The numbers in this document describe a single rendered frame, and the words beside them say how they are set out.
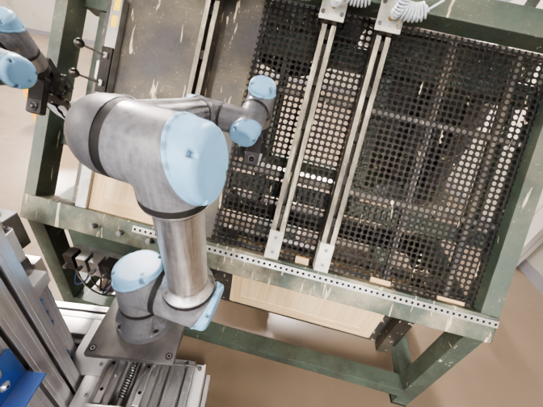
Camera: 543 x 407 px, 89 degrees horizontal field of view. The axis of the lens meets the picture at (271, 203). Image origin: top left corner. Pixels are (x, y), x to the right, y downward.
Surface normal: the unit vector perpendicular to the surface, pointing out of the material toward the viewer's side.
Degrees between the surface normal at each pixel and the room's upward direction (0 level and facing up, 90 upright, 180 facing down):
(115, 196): 60
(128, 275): 8
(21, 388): 0
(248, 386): 0
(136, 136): 53
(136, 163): 83
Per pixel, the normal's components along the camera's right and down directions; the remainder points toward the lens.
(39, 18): -0.03, 0.58
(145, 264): 0.04, -0.83
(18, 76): 0.88, 0.39
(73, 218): -0.07, 0.07
